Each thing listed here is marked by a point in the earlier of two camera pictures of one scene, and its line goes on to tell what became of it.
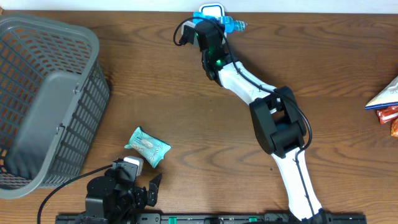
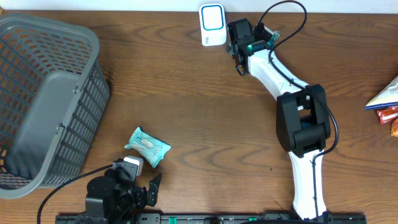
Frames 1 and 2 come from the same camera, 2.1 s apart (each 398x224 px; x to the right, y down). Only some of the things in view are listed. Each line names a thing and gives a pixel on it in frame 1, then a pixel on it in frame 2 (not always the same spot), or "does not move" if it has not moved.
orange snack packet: [394, 127] does not move
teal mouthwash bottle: [229, 23] to [275, 37]
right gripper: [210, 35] to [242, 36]
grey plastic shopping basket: [54, 99] does not move
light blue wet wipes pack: [152, 148] does not move
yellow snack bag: [386, 97] does not move
